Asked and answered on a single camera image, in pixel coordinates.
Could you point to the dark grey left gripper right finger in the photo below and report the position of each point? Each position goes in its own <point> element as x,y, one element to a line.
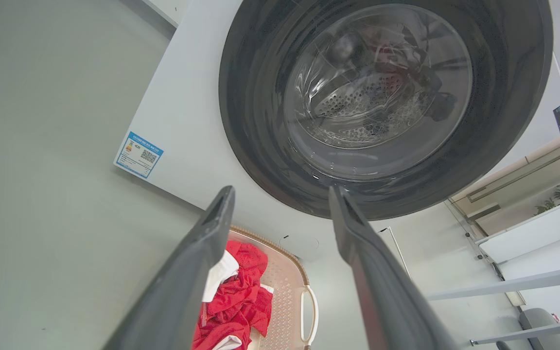
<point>382,287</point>

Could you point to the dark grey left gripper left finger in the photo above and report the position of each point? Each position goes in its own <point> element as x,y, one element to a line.
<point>183,282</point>

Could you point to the pink perforated laundry basket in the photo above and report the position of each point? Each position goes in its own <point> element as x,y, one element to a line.
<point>285,291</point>

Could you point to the white garment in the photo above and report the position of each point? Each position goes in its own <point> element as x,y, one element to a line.
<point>219,274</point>

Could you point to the red garment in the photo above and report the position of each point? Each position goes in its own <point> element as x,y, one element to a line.
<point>238,296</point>

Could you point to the blue energy label sticker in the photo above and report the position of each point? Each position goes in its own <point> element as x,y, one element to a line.
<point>138,154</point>

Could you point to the white cabinet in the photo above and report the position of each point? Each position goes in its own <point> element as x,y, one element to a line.
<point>533,233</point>

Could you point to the white washing machine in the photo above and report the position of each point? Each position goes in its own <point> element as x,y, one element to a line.
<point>197,116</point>

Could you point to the grey chair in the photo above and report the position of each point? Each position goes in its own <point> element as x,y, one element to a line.
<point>545,328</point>

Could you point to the dark round washing machine door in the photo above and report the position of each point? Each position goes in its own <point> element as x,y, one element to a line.
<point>260,97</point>

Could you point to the white metal rail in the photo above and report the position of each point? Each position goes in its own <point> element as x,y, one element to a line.
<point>508,284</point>
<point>533,332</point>

